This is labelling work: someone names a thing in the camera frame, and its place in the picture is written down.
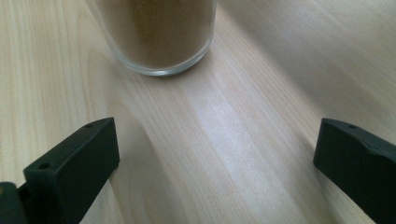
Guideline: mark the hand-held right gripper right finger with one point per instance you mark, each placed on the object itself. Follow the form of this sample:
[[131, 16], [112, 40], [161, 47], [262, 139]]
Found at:
[[358, 161]]

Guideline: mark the white cup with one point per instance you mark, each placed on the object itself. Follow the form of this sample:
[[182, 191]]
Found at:
[[158, 34]]

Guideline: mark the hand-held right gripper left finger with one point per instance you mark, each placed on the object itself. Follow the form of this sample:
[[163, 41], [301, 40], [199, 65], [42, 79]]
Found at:
[[71, 174]]

